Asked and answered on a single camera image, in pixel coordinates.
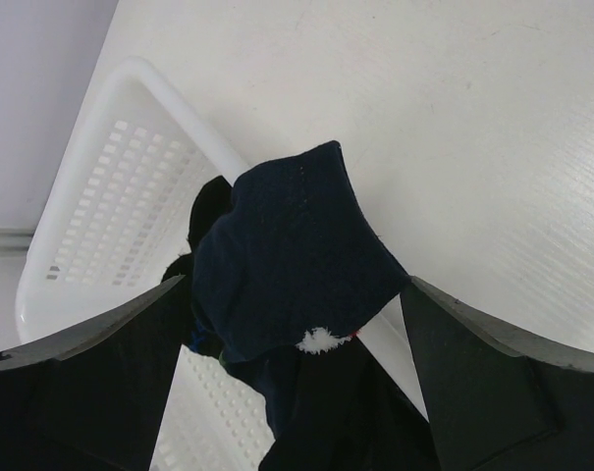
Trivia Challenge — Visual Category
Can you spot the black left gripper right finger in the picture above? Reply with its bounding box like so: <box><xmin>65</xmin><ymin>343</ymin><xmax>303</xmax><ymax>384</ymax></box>
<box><xmin>400</xmin><ymin>278</ymin><xmax>594</xmax><ymax>470</ymax></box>

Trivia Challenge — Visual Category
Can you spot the navy green striped sock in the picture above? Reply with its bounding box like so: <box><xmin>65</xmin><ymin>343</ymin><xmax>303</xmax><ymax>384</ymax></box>
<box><xmin>191</xmin><ymin>140</ymin><xmax>409</xmax><ymax>435</ymax></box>

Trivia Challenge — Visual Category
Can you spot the white plastic laundry basket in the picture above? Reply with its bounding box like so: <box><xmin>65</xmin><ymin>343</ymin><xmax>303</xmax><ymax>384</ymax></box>
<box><xmin>14</xmin><ymin>54</ymin><xmax>430</xmax><ymax>471</ymax></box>

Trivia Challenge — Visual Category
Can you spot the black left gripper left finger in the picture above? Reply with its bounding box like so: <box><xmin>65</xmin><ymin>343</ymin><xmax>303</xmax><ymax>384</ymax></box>
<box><xmin>0</xmin><ymin>276</ymin><xmax>189</xmax><ymax>470</ymax></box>

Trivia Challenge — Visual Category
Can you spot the santa pattern sock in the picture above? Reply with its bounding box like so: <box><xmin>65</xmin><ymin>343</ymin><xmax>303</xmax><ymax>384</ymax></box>
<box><xmin>259</xmin><ymin>339</ymin><xmax>441</xmax><ymax>470</ymax></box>

